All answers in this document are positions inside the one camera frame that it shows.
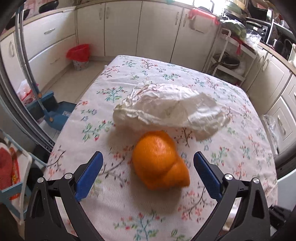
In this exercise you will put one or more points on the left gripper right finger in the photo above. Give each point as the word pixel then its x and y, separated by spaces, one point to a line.
pixel 251 221

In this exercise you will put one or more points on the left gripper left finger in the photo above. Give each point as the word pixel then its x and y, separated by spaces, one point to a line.
pixel 43 218

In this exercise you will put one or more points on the large orange peel piece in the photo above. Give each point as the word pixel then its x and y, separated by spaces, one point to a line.
pixel 157 163

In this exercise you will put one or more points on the white plastic bag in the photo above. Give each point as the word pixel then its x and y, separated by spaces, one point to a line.
pixel 161 106

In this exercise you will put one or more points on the white kitchen cart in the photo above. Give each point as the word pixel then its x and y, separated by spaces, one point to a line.
pixel 225 42

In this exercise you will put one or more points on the red-lined trash bin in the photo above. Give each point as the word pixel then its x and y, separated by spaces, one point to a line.
pixel 79 56

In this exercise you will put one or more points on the blue folding chair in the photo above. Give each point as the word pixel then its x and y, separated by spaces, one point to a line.
pixel 16 196

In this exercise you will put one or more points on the red white cushion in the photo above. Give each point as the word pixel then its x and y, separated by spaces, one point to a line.
pixel 6 168

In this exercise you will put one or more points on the floral tablecloth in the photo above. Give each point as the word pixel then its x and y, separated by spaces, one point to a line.
pixel 119 205

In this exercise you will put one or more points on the clear plastic bag on drawer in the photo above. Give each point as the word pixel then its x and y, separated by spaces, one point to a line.
pixel 272 133

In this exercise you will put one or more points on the blue dustpan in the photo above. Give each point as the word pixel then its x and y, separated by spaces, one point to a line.
pixel 59 114

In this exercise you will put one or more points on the blue broom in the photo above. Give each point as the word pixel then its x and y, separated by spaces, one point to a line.
pixel 47 103

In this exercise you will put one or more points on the dark wok pan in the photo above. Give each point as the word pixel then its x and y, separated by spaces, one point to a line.
pixel 227 61

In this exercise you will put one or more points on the red cloth on cabinet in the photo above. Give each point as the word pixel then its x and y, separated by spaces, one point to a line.
pixel 198 12

